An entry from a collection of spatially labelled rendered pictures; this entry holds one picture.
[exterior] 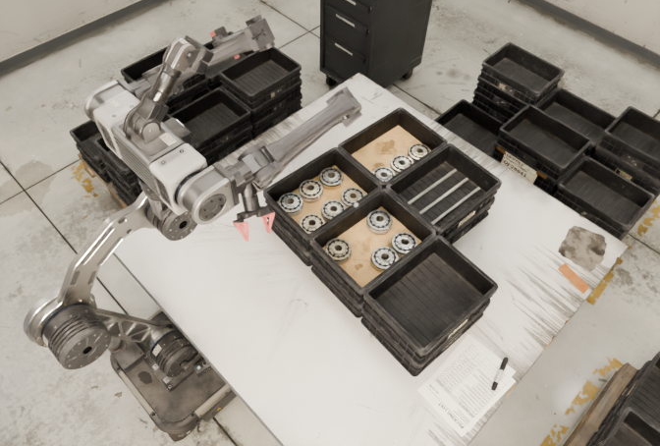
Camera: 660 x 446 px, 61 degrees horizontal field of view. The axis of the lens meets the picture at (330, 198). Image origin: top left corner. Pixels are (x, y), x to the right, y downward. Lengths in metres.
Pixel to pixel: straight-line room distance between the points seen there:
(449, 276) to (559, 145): 1.36
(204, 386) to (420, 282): 1.08
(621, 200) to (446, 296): 1.47
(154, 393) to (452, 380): 1.28
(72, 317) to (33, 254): 1.51
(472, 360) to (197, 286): 1.10
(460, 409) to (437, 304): 0.37
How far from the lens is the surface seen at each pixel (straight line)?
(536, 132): 3.34
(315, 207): 2.32
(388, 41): 3.71
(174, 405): 2.62
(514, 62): 3.78
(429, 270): 2.19
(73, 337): 2.02
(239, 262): 2.34
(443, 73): 4.38
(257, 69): 3.52
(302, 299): 2.23
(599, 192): 3.33
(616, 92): 4.66
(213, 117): 3.39
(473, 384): 2.17
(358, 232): 2.25
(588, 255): 2.59
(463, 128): 3.56
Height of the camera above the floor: 2.67
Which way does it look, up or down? 51 degrees down
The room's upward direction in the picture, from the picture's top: 2 degrees clockwise
